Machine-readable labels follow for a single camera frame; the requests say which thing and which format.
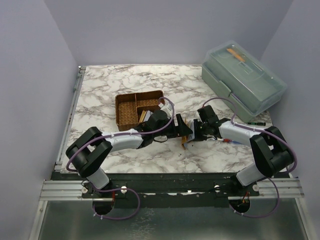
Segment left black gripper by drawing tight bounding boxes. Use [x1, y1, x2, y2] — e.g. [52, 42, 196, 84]
[153, 114, 193, 139]

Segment yellow leather card holder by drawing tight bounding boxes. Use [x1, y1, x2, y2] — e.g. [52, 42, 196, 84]
[181, 119, 195, 150]

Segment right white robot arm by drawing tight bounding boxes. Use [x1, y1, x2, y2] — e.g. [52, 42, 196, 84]
[193, 105, 297, 196]

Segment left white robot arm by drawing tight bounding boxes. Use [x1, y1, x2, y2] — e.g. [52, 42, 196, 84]
[65, 110, 193, 198]

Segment red blue screwdriver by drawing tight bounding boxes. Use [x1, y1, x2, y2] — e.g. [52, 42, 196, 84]
[217, 138, 241, 145]

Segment small black green screwdriver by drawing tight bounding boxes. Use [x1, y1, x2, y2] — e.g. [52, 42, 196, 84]
[246, 122, 267, 126]

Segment clear lid plastic toolbox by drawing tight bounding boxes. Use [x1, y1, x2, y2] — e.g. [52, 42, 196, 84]
[201, 41, 287, 122]

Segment brown woven basket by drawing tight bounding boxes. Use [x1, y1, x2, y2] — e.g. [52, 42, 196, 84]
[115, 90, 164, 131]

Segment orange tool inside toolbox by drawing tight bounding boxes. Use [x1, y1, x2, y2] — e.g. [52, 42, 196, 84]
[226, 48, 245, 62]

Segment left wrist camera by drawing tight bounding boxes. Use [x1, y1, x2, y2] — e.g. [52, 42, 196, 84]
[158, 103, 173, 118]

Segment aluminium rail frame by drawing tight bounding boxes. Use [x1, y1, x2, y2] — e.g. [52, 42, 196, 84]
[27, 65, 95, 240]

